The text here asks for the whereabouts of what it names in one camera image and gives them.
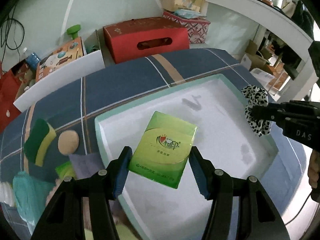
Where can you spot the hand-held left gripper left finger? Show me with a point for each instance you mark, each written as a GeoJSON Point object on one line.
{"type": "Point", "coordinates": [122, 173]}

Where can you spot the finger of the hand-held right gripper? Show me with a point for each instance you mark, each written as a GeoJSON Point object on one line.
{"type": "Point", "coordinates": [267, 118]}
{"type": "Point", "coordinates": [270, 108]}

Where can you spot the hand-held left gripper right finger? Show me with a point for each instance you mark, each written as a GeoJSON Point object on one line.
{"type": "Point", "coordinates": [200, 173]}

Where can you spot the leopard print scrunchie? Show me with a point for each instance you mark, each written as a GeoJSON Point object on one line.
{"type": "Point", "coordinates": [257, 96]}

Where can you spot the purple cloth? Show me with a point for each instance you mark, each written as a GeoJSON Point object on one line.
{"type": "Point", "coordinates": [85, 165]}

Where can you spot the white tray with teal rim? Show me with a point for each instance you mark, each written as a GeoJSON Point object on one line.
{"type": "Point", "coordinates": [225, 142]}

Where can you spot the large green tissue pack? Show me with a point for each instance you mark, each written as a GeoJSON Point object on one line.
{"type": "Point", "coordinates": [162, 150]}

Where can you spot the small green tissue pack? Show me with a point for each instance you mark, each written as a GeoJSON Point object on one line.
{"type": "Point", "coordinates": [63, 170]}

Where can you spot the beige powder puff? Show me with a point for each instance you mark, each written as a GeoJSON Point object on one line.
{"type": "Point", "coordinates": [68, 142]}

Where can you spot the green and yellow sponge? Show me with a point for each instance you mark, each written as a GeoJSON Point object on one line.
{"type": "Point", "coordinates": [35, 140]}

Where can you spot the person's right hand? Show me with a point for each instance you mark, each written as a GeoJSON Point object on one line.
{"type": "Point", "coordinates": [314, 170]}

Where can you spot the brown cardboard box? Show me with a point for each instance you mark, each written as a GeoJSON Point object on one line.
{"type": "Point", "coordinates": [260, 57]}

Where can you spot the teal plastic container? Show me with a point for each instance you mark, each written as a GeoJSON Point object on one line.
{"type": "Point", "coordinates": [30, 195]}

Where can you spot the white desk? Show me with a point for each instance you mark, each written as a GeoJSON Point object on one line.
{"type": "Point", "coordinates": [250, 5]}

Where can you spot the red and white patterned box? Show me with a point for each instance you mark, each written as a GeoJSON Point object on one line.
{"type": "Point", "coordinates": [197, 30]}

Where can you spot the white cardboard box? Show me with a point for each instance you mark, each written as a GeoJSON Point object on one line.
{"type": "Point", "coordinates": [62, 77]}

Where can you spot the light blue mask packet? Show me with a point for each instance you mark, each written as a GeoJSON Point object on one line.
{"type": "Point", "coordinates": [190, 13]}

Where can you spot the orange toy box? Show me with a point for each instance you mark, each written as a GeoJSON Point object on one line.
{"type": "Point", "coordinates": [57, 57]}

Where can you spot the red felt handbag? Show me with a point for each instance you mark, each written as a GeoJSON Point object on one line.
{"type": "Point", "coordinates": [7, 92]}

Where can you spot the red cardboard box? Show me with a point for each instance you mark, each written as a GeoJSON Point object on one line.
{"type": "Point", "coordinates": [150, 33]}

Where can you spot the clear water bottle blue label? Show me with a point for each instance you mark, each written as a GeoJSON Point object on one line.
{"type": "Point", "coordinates": [32, 60]}

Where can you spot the green dumbbell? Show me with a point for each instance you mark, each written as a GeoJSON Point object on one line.
{"type": "Point", "coordinates": [73, 30]}

